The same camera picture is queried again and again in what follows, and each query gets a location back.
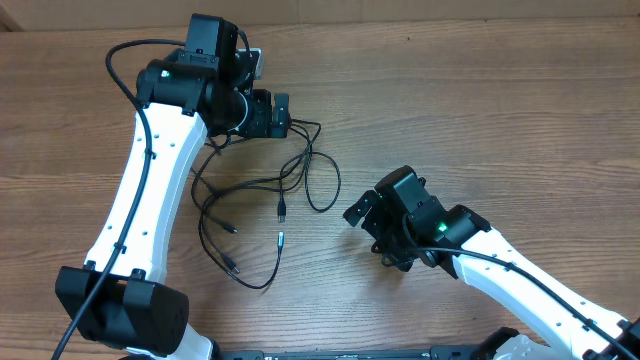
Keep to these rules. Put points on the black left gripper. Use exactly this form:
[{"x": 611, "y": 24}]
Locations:
[{"x": 258, "y": 124}]

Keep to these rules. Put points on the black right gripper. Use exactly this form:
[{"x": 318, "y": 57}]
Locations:
[{"x": 406, "y": 258}]

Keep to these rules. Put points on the brown cardboard back panel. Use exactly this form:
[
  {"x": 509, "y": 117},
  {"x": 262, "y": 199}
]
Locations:
[{"x": 55, "y": 15}]

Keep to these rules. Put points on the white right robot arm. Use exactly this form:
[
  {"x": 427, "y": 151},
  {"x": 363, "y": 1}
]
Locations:
[{"x": 409, "y": 224}]

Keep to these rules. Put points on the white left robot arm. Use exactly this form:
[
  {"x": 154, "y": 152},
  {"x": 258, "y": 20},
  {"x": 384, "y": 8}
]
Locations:
[{"x": 203, "y": 88}]

